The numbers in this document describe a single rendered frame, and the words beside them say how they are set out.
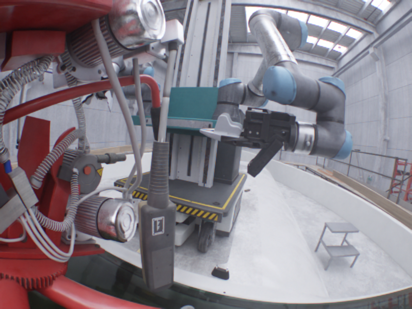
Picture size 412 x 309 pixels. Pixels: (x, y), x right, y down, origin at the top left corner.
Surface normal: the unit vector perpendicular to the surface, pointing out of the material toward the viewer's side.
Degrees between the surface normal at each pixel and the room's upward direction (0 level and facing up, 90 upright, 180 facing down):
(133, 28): 147
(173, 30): 101
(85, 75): 81
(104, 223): 76
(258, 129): 107
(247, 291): 40
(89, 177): 90
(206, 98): 90
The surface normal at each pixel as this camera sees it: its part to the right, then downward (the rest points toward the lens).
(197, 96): -0.32, 0.08
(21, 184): 0.96, 0.14
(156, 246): 0.65, 0.16
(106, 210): -0.13, -0.67
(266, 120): -0.27, 0.38
